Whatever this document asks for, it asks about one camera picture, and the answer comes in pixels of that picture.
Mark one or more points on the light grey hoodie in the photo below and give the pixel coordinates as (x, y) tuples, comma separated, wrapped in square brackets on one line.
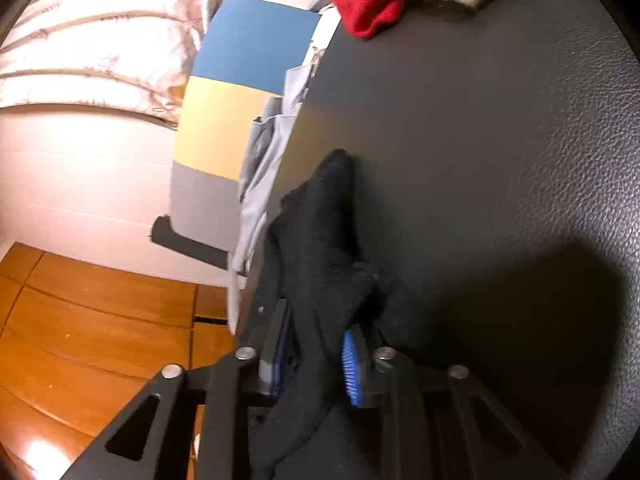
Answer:
[(269, 136)]

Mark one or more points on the black knit sweater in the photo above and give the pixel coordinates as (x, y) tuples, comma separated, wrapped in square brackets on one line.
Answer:
[(313, 261)]

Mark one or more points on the grey yellow blue chair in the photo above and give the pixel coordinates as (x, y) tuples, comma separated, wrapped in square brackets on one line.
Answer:
[(249, 47)]

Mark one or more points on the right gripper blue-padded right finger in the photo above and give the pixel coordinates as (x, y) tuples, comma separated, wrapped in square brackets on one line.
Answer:
[(438, 425)]

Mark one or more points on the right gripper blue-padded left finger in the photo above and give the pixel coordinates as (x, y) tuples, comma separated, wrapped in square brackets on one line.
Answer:
[(206, 408)]

